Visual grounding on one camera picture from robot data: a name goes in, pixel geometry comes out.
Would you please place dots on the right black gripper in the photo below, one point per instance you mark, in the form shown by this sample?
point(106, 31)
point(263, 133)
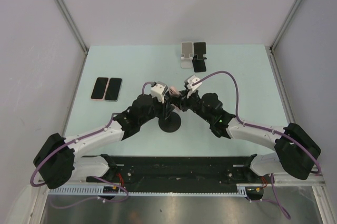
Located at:
point(182, 100)

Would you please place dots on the right aluminium table rail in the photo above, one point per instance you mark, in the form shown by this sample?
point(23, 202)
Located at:
point(280, 86)

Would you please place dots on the pink case phone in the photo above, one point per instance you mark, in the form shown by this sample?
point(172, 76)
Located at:
point(99, 88)

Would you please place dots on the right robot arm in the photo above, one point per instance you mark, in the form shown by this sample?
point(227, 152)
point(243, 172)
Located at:
point(295, 151)

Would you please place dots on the black phone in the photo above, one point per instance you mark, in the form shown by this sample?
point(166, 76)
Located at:
point(113, 89)

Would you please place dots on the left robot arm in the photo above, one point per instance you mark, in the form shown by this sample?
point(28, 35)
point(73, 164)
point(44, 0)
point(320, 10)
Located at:
point(62, 159)

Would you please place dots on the right aluminium frame post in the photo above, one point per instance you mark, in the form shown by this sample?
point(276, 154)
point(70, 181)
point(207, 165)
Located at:
point(286, 23)

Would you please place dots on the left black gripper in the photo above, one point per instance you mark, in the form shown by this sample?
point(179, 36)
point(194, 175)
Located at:
point(166, 108)

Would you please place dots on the white slotted cable duct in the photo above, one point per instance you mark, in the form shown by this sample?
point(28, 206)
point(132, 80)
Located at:
point(218, 190)

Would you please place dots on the left aluminium frame post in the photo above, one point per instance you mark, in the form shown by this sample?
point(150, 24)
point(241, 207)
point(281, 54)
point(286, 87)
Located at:
point(61, 5)

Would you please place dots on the white phone stand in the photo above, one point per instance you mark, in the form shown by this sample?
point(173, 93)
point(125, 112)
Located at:
point(186, 54)

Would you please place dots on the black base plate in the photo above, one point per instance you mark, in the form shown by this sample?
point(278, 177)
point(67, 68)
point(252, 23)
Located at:
point(183, 171)

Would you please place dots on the black round base stand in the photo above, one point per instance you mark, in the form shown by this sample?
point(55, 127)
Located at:
point(170, 125)

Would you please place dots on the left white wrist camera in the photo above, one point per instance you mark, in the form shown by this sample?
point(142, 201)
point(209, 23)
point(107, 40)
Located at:
point(158, 91)

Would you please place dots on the aluminium frame post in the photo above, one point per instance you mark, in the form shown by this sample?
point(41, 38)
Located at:
point(61, 5)
point(286, 23)

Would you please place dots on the black rectangular phone stand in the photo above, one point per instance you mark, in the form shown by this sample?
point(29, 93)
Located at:
point(199, 58)

